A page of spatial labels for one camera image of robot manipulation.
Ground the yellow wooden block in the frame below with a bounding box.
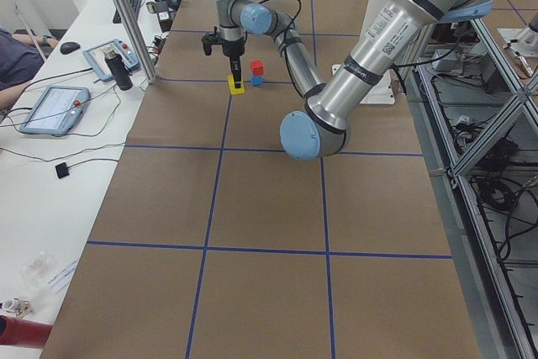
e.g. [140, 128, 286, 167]
[228, 75, 245, 95]

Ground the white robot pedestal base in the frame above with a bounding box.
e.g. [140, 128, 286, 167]
[331, 0, 425, 106]

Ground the black computer mouse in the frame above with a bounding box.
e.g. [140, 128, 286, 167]
[60, 41, 81, 55]

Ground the near blue teach pendant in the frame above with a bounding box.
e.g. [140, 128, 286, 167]
[18, 86, 91, 136]

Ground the blue wooden block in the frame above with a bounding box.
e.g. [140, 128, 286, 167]
[250, 76, 263, 87]

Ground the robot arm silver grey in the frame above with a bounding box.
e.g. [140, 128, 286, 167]
[202, 0, 493, 161]

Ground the red cylinder object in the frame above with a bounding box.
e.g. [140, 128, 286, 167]
[1, 315, 53, 349]

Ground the blue teach pendant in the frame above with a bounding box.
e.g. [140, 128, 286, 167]
[18, 86, 91, 136]
[82, 39, 140, 82]

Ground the red wooden block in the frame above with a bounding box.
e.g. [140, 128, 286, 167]
[250, 60, 265, 77]

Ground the far blue teach pendant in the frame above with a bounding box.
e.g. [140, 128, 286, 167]
[82, 39, 140, 82]

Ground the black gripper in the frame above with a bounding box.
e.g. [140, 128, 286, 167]
[222, 40, 245, 82]

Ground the small black square pad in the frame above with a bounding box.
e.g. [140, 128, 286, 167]
[55, 162, 70, 179]

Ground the person in dark shirt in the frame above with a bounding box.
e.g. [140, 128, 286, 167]
[1, 29, 59, 110]

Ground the aluminium frame post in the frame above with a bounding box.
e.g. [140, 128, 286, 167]
[113, 0, 157, 84]

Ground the black water bottle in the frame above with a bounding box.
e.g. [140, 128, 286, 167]
[103, 45, 133, 91]

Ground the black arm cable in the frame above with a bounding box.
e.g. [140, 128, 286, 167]
[243, 0, 303, 53]

